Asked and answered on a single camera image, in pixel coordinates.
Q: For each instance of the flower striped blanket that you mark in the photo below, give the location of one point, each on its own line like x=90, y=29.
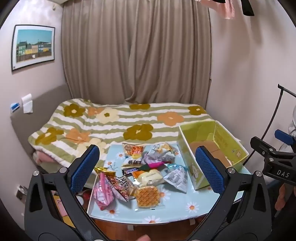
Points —
x=115, y=125

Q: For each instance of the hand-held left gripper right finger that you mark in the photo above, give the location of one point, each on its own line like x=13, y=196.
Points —
x=209, y=172

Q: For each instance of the white packet yellow print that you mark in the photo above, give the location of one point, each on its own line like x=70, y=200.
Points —
x=165, y=146

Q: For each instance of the pink green snack stick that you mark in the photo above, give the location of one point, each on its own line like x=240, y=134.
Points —
x=155, y=165

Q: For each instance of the dark chocolate bar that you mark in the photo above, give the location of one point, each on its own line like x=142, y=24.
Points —
x=130, y=172

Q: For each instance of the framed wall poster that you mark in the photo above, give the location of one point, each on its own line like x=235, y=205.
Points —
x=32, y=46

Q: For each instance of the green cardboard box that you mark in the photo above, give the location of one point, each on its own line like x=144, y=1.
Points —
x=185, y=150

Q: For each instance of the grey padded headboard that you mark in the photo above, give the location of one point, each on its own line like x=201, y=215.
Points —
x=41, y=104

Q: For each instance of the pink striped snack packet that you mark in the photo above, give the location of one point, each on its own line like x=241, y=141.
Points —
x=103, y=192

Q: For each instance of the person's right hand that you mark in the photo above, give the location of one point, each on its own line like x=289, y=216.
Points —
x=281, y=197

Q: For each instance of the black white lettered packet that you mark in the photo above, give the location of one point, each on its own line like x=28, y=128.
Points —
x=126, y=183

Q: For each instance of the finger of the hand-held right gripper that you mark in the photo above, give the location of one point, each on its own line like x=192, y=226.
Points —
x=261, y=144
x=283, y=136

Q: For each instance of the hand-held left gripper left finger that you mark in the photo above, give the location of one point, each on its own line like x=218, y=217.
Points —
x=84, y=172

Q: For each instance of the clear plastic object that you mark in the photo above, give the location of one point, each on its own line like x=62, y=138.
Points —
x=292, y=132

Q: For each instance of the white paper sheet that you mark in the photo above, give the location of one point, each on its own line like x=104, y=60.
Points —
x=27, y=103

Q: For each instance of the gold snack packet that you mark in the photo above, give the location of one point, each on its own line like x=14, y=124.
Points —
x=101, y=170

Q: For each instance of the orange striped snack packet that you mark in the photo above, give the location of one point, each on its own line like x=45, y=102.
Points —
x=133, y=150

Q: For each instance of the pink folded cloth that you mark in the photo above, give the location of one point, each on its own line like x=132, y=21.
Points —
x=44, y=158

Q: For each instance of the beige curtain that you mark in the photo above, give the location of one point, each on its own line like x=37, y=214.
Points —
x=138, y=46

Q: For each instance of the white packet black lettering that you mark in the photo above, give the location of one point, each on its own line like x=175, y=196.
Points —
x=132, y=163

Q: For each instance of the yellow pink box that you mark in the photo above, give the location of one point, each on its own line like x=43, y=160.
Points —
x=60, y=206

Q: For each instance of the blue white small object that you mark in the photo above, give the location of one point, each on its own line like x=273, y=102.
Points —
x=15, y=107

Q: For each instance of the red patterned triangle packet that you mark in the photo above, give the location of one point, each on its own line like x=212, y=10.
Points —
x=115, y=192

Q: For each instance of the pink hanging cloth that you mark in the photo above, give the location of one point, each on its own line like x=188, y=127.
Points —
x=222, y=9

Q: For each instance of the person's left hand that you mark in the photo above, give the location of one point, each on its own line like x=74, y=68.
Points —
x=141, y=238

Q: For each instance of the cream bread packet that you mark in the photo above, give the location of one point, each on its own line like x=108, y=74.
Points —
x=149, y=177

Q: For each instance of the daisy print tablecloth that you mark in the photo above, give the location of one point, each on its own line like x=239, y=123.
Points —
x=185, y=208

